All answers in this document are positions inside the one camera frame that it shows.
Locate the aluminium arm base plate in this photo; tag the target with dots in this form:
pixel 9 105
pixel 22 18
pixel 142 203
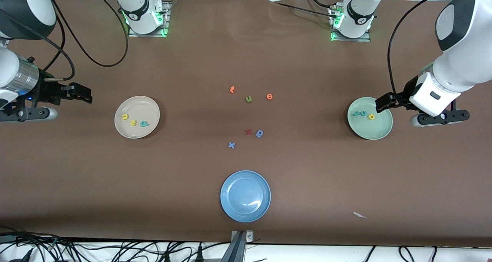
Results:
pixel 152 35
pixel 357 40

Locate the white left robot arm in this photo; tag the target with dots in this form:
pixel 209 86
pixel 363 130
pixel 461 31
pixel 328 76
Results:
pixel 461 62

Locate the blue foam letter a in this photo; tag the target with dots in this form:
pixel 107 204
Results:
pixel 260 133

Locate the beige round plate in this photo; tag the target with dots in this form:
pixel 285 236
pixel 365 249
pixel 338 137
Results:
pixel 142 108

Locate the black power plug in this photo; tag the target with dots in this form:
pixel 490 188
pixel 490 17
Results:
pixel 200 255

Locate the teal foam letter p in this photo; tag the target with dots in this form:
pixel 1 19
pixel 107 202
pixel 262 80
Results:
pixel 145 124

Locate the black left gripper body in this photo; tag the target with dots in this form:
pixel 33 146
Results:
pixel 406 91

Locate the pale green round plate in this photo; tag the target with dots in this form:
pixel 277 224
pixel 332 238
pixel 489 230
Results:
pixel 369 131

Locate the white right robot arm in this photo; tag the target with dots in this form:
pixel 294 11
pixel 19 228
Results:
pixel 27 8

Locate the white paper scrap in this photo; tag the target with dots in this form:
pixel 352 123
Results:
pixel 358 214

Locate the dark aluminium strut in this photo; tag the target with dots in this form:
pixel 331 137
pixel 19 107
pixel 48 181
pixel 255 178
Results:
pixel 235 251

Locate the blue round plate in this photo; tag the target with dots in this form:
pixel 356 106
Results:
pixel 245 196

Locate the silver angle bracket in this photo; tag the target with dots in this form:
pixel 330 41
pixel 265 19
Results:
pixel 250 237

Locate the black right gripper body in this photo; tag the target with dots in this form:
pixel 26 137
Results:
pixel 45 91

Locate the brown table cover sheet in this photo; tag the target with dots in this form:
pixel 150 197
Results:
pixel 77 177

